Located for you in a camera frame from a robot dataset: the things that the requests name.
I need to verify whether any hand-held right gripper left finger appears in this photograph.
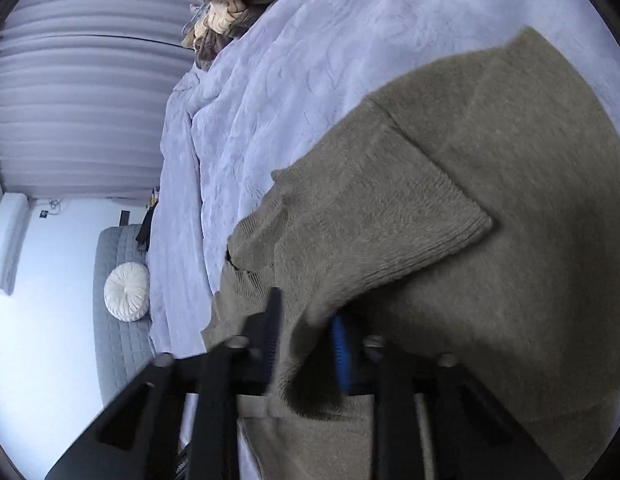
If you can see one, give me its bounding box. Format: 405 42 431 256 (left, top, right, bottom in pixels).
44 287 283 480

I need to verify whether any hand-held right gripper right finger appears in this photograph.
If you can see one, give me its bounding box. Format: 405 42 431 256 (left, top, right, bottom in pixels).
330 316 566 480

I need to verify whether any olive green knit sweater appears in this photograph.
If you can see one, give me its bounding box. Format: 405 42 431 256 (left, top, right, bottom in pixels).
200 26 620 480

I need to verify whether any pile of beige brown clothes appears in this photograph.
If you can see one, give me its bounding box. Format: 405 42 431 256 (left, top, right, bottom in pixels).
182 0 301 48

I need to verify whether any grey quilted sofa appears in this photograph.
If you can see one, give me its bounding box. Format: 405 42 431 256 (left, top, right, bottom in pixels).
92 225 159 407

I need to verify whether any round white pleated cushion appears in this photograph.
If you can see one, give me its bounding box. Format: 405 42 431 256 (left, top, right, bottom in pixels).
104 262 150 322

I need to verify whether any lavender fleece blanket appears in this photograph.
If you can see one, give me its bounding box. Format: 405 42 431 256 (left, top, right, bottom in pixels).
149 0 613 480

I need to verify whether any white air conditioner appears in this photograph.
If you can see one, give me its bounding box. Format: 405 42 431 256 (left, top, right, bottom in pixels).
0 194 30 297

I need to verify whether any grey pleated curtain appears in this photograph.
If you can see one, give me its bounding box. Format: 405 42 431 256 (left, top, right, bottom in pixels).
0 0 207 202

